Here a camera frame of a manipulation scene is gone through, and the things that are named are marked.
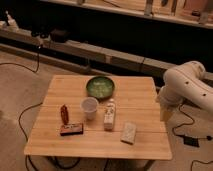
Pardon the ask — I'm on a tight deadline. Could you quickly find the black power adapter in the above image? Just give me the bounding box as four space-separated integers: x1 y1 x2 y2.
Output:
183 136 199 147

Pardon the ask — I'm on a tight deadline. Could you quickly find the black floor cable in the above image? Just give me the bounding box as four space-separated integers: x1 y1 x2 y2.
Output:
0 44 81 171

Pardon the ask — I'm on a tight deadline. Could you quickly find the black box on ledge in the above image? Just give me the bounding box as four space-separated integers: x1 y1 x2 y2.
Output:
50 29 69 43

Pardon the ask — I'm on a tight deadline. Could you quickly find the dark red rectangular box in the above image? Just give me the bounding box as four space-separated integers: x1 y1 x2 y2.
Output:
60 123 83 136

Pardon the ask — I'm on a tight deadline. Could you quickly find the white plastic bottle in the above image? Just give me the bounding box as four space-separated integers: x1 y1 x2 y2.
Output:
104 99 116 130

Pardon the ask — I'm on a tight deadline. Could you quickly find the wooden table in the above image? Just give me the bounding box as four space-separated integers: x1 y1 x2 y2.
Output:
24 75 172 160

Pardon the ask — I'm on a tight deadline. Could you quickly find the white spray bottle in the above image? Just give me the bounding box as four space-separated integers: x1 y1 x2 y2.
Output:
6 11 19 31

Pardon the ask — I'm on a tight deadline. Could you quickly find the translucent plastic cup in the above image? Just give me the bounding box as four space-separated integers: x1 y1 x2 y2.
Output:
81 97 99 120

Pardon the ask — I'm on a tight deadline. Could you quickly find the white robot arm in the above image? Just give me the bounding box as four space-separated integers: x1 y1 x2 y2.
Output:
157 61 213 113

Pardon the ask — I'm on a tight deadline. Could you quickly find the green ceramic bowl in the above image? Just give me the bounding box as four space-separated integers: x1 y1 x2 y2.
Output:
86 76 115 99

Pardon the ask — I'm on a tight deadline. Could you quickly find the black adapter cable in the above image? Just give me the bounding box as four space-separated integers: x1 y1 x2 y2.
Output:
171 101 213 141

